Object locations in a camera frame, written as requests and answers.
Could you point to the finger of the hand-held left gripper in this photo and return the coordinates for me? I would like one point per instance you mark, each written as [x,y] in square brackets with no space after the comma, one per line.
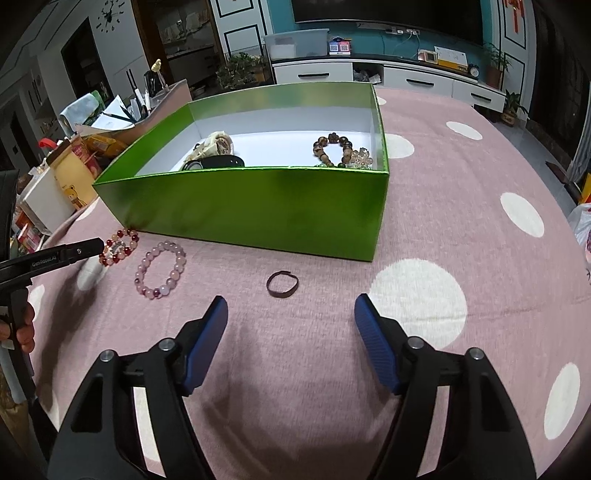
[83,251]

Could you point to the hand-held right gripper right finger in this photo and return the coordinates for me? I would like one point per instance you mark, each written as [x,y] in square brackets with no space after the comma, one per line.
[378,344]

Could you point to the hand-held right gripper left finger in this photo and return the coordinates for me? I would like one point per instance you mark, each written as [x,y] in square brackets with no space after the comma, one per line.
[203,344]

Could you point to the green cardboard box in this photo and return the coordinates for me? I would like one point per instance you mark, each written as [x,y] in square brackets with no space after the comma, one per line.
[240,207]

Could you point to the white wrist watch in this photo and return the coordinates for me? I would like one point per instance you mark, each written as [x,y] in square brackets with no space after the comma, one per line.
[203,150]

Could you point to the black wrist band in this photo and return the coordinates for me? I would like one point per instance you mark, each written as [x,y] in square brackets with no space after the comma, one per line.
[221,161]

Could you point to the person's left hand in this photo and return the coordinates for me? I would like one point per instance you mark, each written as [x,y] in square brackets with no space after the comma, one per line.
[28,327]

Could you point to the white plastic container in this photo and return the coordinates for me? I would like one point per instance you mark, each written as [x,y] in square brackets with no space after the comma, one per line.
[44,203]

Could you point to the yellow bear print container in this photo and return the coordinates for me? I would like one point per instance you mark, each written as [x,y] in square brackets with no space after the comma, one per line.
[74,180]

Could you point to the pink polka dot tablecloth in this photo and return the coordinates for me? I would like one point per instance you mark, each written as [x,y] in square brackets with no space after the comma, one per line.
[295,369]

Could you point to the orange snack packet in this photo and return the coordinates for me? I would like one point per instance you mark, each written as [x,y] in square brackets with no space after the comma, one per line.
[106,144]

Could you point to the green white rolled cloth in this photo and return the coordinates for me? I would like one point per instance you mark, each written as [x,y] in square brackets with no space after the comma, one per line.
[78,110]

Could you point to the pink storage box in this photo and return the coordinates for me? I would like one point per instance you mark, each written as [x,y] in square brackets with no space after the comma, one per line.
[171,104]

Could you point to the white plastic bag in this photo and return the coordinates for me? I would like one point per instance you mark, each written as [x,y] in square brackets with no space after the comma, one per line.
[581,230]

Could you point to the potted plants on rack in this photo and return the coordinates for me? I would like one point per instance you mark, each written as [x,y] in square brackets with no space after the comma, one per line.
[240,71]

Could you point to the yellow paper bag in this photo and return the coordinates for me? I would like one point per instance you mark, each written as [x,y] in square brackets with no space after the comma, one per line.
[585,189]

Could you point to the white television cabinet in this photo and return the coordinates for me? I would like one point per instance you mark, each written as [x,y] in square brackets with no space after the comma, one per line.
[415,85]

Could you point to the small potted plant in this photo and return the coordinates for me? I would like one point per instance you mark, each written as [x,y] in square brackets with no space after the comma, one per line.
[511,108]

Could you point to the black alarm clock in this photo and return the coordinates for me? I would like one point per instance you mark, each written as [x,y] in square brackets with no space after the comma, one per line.
[473,71]

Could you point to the small white device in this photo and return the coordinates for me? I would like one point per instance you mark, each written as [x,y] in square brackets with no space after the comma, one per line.
[427,56]

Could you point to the yellow desk calendar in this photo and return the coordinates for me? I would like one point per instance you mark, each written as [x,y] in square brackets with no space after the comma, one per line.
[450,57]

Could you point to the clear plastic storage bin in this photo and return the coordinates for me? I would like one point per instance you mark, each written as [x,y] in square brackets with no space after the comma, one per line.
[295,44]

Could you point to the small coloured card stand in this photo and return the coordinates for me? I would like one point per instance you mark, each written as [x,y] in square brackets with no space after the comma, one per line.
[340,47]

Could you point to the tall potted plant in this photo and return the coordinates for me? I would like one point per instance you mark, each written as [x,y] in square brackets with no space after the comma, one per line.
[496,64]

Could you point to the white power strip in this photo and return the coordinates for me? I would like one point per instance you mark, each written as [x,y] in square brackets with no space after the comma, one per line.
[401,31]

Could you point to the black television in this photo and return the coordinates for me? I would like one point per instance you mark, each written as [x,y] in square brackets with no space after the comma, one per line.
[383,9]

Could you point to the black wall clock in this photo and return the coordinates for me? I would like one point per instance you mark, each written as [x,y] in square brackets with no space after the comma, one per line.
[111,16]

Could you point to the red wall decoration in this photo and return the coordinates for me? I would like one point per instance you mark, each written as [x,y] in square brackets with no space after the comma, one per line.
[513,14]

